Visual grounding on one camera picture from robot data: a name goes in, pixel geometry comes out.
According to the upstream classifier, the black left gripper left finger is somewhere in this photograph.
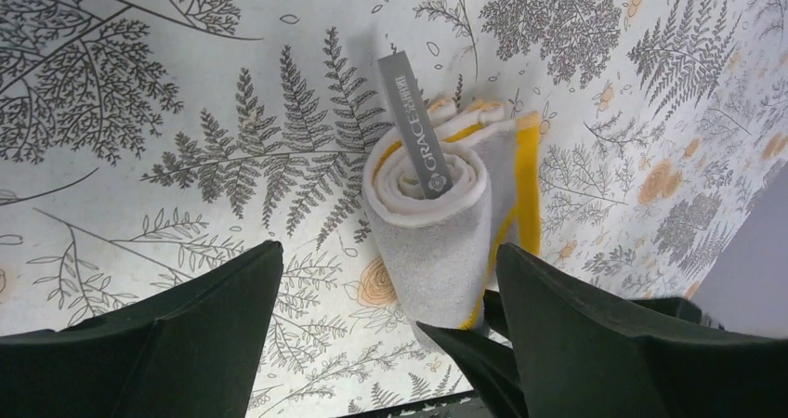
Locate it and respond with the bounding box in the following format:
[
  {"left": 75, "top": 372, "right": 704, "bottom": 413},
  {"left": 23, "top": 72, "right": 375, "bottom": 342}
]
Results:
[{"left": 1, "top": 241, "right": 283, "bottom": 417}]

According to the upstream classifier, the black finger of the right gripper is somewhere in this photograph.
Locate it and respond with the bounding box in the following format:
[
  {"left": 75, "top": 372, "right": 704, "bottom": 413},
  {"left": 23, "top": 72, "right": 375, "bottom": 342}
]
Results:
[
  {"left": 416, "top": 322, "right": 530, "bottom": 418},
  {"left": 480, "top": 289, "right": 721, "bottom": 343}
]

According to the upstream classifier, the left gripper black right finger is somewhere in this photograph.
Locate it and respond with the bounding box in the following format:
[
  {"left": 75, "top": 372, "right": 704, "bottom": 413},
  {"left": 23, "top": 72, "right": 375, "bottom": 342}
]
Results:
[{"left": 496, "top": 244, "right": 787, "bottom": 417}]

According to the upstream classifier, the grey yellow patterned towel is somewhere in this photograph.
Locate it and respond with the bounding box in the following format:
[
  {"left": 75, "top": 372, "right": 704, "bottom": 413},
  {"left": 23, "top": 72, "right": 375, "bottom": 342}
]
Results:
[{"left": 361, "top": 52, "right": 542, "bottom": 330}]

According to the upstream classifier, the floral patterned table mat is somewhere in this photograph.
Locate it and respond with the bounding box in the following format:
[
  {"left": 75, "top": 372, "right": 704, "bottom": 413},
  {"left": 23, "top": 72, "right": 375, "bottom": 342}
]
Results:
[{"left": 1, "top": 0, "right": 787, "bottom": 417}]

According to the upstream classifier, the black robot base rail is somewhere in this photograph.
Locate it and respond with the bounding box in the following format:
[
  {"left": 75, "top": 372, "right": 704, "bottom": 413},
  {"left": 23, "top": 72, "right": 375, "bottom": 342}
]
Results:
[{"left": 346, "top": 391, "right": 493, "bottom": 418}]

